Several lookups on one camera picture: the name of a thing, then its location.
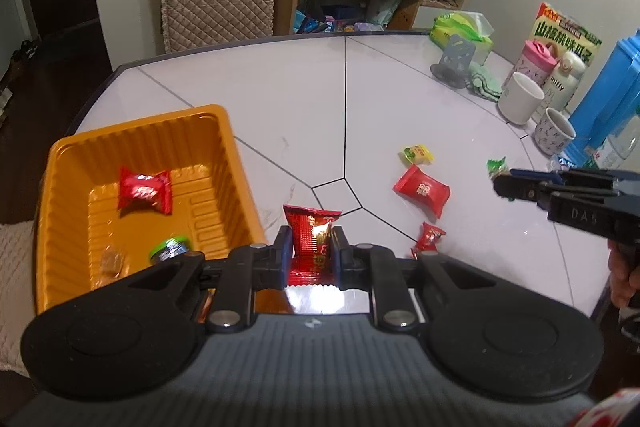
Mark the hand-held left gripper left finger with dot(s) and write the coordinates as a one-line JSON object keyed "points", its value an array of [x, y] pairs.
{"points": [[285, 252]]}

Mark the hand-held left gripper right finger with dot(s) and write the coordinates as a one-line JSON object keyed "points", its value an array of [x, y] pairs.
{"points": [[339, 254]]}

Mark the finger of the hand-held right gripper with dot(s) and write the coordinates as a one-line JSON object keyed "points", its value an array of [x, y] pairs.
{"points": [[535, 177], [520, 192]]}

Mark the red gold candy packet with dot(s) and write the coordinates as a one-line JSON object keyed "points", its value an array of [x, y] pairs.
{"points": [[430, 237], [312, 232]]}

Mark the small green candy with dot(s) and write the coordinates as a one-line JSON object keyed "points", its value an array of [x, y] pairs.
{"points": [[496, 166]]}

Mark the red square snack packet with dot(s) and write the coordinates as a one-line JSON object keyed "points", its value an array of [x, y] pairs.
{"points": [[421, 189]]}

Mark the yellow green candy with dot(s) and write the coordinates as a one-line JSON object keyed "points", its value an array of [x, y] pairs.
{"points": [[416, 153]]}

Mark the green black snack packet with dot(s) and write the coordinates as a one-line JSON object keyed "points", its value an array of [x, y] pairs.
{"points": [[170, 248]]}

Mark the large red snack packet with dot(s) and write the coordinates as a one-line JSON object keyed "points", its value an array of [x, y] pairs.
{"points": [[145, 191]]}

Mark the small amber candy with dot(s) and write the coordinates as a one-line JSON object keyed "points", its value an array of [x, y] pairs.
{"points": [[111, 262]]}

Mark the orange plastic tray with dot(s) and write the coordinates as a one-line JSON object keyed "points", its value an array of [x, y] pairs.
{"points": [[70, 217]]}

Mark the person's right hand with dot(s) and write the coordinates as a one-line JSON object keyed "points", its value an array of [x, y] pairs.
{"points": [[622, 277]]}

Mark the blue white tissue packet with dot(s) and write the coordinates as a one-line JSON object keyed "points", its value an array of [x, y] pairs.
{"points": [[565, 163]]}

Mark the patterned mug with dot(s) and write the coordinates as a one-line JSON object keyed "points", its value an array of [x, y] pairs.
{"points": [[550, 134]]}

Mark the white cup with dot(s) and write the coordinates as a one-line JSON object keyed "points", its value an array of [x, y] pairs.
{"points": [[517, 102]]}

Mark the clear water bottle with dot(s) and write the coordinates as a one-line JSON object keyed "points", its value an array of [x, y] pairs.
{"points": [[625, 142]]}

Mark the white thermos bottle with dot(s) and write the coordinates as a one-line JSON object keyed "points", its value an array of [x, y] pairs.
{"points": [[562, 82]]}

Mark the green cloth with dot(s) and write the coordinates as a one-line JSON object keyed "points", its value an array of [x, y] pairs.
{"points": [[485, 82]]}

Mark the pink bottle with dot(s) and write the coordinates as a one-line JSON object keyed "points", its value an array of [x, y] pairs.
{"points": [[532, 62]]}

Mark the blue thermos jug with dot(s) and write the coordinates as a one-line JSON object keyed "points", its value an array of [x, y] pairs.
{"points": [[615, 92]]}

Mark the grey phone stand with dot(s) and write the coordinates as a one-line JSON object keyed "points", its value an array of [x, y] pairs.
{"points": [[457, 54]]}

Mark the green yellow seed bag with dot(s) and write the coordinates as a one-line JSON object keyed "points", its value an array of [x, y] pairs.
{"points": [[565, 32]]}

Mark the green tissue pack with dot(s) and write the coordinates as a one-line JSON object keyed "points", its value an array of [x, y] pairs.
{"points": [[455, 27]]}

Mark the red patterned clothing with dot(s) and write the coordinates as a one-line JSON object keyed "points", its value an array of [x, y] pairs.
{"points": [[610, 409]]}

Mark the white plastic bag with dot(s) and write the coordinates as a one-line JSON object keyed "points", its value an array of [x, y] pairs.
{"points": [[385, 4]]}

